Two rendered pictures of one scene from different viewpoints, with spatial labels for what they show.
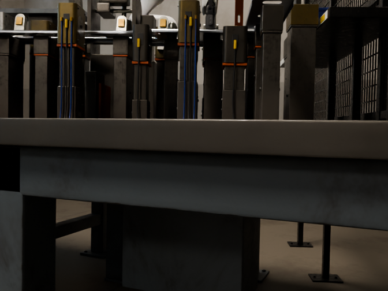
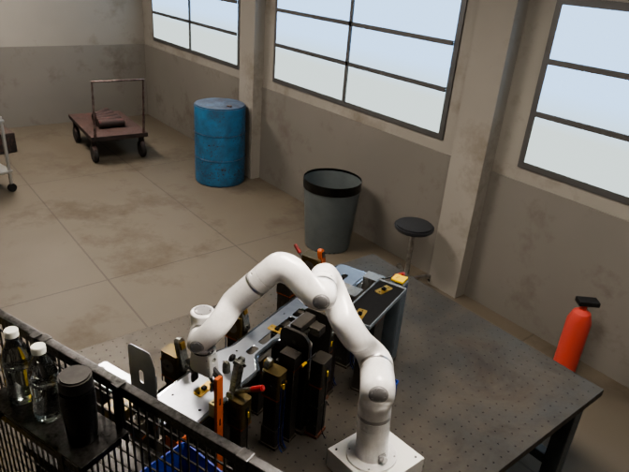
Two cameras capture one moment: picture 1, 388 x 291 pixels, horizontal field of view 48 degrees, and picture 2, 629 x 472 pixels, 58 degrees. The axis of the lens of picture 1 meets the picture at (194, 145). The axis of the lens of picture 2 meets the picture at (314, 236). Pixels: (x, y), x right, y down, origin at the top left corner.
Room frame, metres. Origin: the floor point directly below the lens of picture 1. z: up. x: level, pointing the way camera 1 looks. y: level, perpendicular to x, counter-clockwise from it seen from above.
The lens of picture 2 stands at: (2.49, -1.32, 2.44)
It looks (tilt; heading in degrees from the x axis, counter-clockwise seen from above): 26 degrees down; 117
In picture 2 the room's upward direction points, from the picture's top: 5 degrees clockwise
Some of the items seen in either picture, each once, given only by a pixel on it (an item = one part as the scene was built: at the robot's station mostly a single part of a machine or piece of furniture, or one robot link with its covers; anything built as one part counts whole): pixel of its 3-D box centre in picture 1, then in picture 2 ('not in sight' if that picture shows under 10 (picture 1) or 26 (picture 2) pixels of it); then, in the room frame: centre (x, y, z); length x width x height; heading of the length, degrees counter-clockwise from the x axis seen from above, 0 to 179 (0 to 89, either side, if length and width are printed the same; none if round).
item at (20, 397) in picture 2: not in sight; (17, 363); (1.40, -0.69, 1.53); 0.07 x 0.07 x 0.20
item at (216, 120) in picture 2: not in sight; (220, 141); (-1.47, 3.84, 0.46); 0.60 x 0.60 x 0.93
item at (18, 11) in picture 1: (44, 15); (374, 302); (1.81, 0.63, 1.16); 0.37 x 0.14 x 0.02; 87
